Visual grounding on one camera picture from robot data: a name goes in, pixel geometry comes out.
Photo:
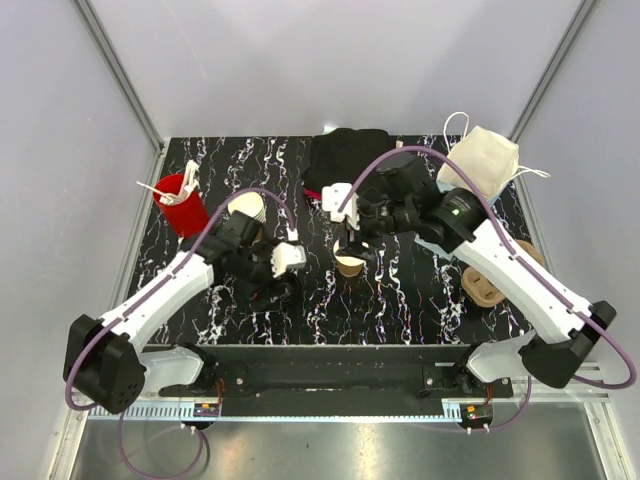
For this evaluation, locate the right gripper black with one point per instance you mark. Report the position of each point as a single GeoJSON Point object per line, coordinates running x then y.
{"type": "Point", "coordinates": [352, 241]}

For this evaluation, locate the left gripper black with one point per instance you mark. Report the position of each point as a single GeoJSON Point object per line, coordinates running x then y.
{"type": "Point", "coordinates": [266, 254]}

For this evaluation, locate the single black cup lid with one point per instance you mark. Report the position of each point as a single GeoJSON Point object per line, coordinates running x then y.
{"type": "Point", "coordinates": [276, 294]}

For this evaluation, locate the stack of paper cups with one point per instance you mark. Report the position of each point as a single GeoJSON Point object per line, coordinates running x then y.
{"type": "Point", "coordinates": [255, 210]}

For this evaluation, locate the single paper cup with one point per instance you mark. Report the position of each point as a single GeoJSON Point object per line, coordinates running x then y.
{"type": "Point", "coordinates": [346, 265]}

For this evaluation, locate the blue white paper bag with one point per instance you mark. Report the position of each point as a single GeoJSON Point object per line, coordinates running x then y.
{"type": "Point", "coordinates": [489, 159]}

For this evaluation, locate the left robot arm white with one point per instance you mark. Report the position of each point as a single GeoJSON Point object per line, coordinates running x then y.
{"type": "Point", "coordinates": [106, 359]}

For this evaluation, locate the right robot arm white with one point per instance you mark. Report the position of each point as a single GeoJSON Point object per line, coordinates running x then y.
{"type": "Point", "coordinates": [395, 194]}

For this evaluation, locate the black folded cloth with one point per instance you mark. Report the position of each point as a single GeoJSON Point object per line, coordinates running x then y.
{"type": "Point", "coordinates": [342, 155]}

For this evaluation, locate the pink folded cloth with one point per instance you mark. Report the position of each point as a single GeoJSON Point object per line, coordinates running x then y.
{"type": "Point", "coordinates": [312, 194]}

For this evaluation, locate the red cup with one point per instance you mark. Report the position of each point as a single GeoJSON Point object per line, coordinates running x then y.
{"type": "Point", "coordinates": [187, 218]}

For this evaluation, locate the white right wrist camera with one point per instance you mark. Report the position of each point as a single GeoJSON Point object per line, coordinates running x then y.
{"type": "Point", "coordinates": [340, 204]}

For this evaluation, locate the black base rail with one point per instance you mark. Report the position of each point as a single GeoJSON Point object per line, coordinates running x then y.
{"type": "Point", "coordinates": [346, 383]}

